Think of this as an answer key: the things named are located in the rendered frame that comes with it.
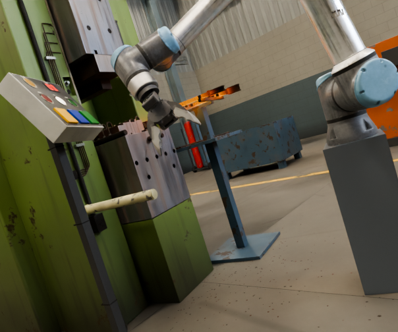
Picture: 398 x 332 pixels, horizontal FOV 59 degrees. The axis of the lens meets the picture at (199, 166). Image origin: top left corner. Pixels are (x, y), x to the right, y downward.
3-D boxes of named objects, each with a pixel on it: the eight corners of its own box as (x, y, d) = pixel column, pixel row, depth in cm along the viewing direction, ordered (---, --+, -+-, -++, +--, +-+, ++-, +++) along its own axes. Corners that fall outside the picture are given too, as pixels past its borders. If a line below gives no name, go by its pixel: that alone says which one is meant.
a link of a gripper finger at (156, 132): (167, 157, 110) (167, 128, 111) (160, 155, 104) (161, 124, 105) (158, 158, 110) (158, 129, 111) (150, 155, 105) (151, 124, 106)
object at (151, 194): (160, 197, 150) (156, 186, 150) (152, 201, 146) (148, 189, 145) (93, 213, 174) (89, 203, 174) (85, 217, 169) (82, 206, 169)
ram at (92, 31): (136, 56, 208) (114, -10, 206) (86, 53, 176) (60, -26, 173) (90, 81, 231) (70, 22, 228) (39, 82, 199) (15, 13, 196)
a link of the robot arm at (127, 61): (129, 37, 110) (103, 55, 110) (150, 65, 107) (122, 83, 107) (137, 53, 119) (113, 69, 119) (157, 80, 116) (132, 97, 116)
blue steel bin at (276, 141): (304, 156, 594) (292, 115, 589) (286, 168, 531) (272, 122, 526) (244, 170, 669) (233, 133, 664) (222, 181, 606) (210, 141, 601)
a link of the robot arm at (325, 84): (352, 111, 147) (341, 70, 146) (377, 106, 130) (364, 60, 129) (319, 122, 146) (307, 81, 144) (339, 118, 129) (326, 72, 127)
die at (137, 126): (145, 132, 200) (140, 118, 199) (121, 138, 183) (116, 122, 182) (97, 150, 223) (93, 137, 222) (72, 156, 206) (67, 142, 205)
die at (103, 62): (126, 72, 197) (120, 55, 197) (99, 72, 181) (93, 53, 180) (79, 96, 220) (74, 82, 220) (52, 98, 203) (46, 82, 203)
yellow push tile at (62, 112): (79, 122, 131) (64, 108, 131) (69, 121, 124) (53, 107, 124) (76, 125, 132) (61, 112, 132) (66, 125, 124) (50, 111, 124)
